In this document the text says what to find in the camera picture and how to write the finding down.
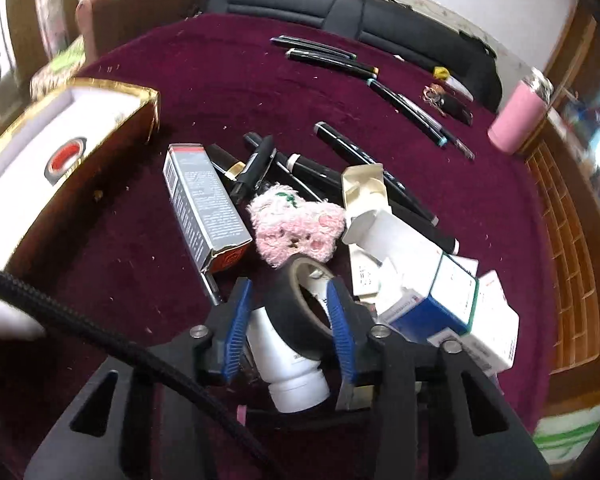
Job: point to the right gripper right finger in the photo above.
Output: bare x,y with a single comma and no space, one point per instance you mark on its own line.
472,432

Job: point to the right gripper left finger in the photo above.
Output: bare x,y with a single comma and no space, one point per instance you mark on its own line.
121,423

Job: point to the white barcode box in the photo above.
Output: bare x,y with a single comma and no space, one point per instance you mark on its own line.
491,339

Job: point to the white blue medicine box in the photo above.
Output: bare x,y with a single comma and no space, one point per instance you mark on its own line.
421,299

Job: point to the white plastic bottle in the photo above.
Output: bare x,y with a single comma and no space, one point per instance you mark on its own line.
295,383

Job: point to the black tape roll white core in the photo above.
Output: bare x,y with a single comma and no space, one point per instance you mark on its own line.
296,304

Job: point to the white cardboard box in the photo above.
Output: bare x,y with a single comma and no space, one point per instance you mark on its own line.
374,234

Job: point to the grey silver carton box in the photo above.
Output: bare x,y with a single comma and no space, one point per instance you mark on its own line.
212,229

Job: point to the black marker white end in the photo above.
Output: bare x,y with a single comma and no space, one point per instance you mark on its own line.
328,181

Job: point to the pink plush toy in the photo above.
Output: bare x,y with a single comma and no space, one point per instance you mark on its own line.
285,224

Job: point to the black tape roll red core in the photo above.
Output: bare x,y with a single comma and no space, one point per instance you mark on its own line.
64,158

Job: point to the left white gloved hand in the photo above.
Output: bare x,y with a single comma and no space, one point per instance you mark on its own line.
15,324

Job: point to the gold rimmed white tray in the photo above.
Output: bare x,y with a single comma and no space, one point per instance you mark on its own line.
50,152

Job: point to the pink thermos bottle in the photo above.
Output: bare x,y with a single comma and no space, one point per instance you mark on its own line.
521,113

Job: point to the silver tip pen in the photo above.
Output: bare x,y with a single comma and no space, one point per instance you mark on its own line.
449,136

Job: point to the black marker blue cap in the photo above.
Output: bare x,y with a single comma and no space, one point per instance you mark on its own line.
405,110

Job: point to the black key fob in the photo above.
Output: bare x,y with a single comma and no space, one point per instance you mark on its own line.
446,104

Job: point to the yellow small object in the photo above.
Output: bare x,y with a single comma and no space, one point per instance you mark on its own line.
441,73

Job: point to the green patterned blanket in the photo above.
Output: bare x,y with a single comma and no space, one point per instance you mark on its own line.
58,71

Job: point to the black marker yellow end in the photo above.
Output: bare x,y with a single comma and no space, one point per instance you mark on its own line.
334,63

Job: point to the black leather sofa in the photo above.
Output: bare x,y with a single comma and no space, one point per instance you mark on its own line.
390,27

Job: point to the black marker pen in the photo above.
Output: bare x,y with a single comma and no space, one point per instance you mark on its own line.
313,46

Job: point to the brown armchair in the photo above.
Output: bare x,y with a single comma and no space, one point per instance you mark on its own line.
107,24

